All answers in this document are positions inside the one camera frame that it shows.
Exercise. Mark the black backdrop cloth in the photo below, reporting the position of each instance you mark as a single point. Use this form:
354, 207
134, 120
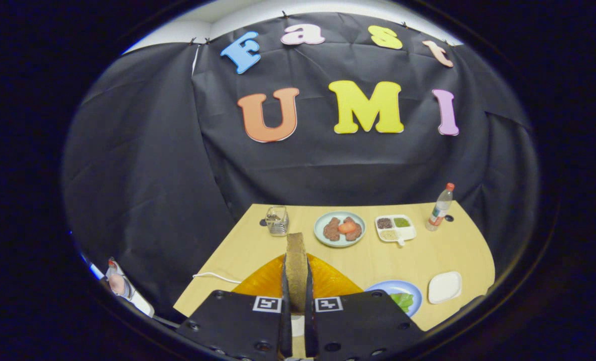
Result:
177, 175

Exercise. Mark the red tomato slice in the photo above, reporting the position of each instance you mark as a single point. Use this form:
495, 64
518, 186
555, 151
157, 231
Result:
347, 227

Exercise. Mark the white square plate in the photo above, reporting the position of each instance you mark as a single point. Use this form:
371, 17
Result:
444, 287

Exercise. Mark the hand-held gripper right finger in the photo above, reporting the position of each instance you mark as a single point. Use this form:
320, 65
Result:
363, 326

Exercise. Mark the brown meat patty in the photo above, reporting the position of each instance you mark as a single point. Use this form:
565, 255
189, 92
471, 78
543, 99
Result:
355, 233
332, 229

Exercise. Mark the pale green plate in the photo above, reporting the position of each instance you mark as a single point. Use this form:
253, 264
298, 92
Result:
320, 235

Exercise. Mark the clear bottle with red cap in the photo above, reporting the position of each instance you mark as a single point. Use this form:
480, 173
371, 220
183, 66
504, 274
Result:
439, 210

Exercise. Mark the white divided seasoning dish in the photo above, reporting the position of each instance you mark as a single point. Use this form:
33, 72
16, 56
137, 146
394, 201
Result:
395, 228

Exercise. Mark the brown bread slice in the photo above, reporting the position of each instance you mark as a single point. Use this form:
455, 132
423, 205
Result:
296, 271

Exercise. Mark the white toaster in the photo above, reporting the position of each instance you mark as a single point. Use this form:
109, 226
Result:
298, 326

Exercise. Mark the green lettuce leaf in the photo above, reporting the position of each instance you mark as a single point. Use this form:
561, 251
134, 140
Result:
404, 301

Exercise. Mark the white and pink object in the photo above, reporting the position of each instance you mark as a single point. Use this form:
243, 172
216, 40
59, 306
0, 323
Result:
120, 285

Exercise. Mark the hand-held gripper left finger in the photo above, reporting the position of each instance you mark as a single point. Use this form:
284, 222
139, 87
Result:
232, 326

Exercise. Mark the light blue plate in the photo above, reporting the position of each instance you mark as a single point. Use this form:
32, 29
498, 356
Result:
383, 287

